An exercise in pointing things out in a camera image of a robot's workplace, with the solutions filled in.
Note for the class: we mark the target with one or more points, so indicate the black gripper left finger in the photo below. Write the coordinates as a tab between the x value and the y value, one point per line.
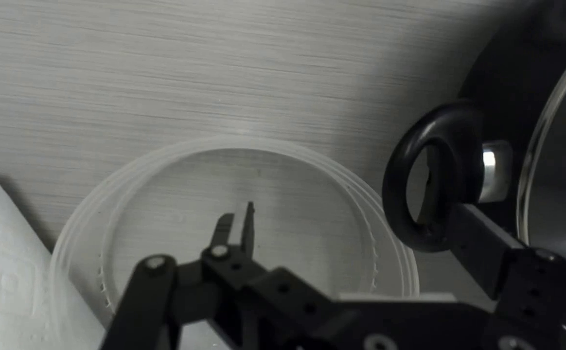
146	305

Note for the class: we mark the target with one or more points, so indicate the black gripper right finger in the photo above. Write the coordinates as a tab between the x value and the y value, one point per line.
541	293

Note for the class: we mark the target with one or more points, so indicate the black cooking pot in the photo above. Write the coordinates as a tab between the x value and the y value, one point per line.
516	71

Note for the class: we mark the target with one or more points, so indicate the white paper towel roll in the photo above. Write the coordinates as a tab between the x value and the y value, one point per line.
3	279

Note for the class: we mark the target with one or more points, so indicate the clear plastic bowl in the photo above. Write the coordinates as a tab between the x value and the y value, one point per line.
294	196

